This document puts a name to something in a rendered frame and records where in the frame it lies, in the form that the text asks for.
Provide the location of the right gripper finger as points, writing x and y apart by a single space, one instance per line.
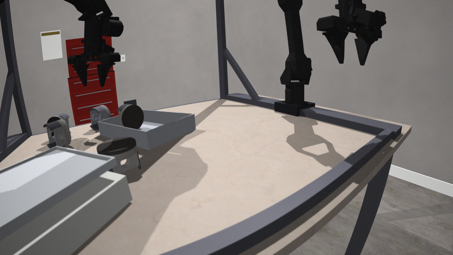
81 70
103 70

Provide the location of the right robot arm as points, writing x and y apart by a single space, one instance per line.
102 24

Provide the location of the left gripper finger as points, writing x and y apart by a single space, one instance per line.
363 45
337 42

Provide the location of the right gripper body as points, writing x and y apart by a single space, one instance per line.
93 48

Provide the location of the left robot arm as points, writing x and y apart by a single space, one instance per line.
297 65

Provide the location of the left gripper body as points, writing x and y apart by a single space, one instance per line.
335 23

